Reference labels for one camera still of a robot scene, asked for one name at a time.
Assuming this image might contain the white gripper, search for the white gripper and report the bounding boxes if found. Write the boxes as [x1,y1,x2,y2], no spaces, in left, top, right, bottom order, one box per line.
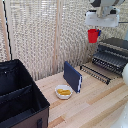
[84,9,121,37]

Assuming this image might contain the red plastic cup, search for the red plastic cup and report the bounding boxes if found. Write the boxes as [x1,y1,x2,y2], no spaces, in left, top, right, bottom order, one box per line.
[87,28,100,44]

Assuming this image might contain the black toaster oven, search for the black toaster oven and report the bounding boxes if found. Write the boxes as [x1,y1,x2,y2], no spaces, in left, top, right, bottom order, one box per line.
[91,37,128,78]

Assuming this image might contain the dark blue book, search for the dark blue book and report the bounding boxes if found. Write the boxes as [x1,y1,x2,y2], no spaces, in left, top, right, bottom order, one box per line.
[62,61,83,94]

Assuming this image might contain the yellow food pieces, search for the yellow food pieces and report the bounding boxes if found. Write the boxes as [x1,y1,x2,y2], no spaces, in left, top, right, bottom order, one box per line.
[56,88,72,96]

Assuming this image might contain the woven bamboo screen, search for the woven bamboo screen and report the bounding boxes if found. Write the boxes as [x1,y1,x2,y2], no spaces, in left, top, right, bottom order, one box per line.
[0,0,128,82]

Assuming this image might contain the white bowl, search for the white bowl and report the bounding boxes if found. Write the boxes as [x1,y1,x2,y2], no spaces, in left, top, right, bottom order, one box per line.
[54,84,74,100]

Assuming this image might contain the thin black pole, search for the thin black pole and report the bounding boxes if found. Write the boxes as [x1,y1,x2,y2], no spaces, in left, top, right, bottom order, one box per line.
[1,0,13,61]

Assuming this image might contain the black fabric storage box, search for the black fabric storage box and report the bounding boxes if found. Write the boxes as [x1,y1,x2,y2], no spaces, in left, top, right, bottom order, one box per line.
[0,59,51,128]

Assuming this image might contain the black wire rack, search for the black wire rack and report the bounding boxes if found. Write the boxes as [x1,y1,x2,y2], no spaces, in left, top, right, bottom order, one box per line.
[79,64,112,86]

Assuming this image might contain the wooden screen post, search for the wooden screen post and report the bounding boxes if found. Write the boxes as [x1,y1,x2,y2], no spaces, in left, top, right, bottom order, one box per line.
[50,0,65,76]

